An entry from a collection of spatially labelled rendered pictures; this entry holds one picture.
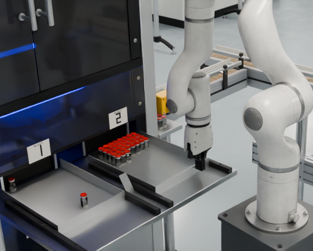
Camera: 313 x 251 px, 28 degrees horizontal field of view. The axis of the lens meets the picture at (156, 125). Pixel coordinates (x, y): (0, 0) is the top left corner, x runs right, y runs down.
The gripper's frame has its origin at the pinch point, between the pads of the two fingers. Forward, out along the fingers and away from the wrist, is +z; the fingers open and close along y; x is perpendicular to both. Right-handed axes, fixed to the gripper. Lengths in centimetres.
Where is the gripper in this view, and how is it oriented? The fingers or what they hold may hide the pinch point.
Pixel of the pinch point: (200, 164)
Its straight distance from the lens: 210.7
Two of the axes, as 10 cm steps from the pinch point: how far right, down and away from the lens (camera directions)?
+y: -7.1, 3.2, -6.2
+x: 7.0, 2.4, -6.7
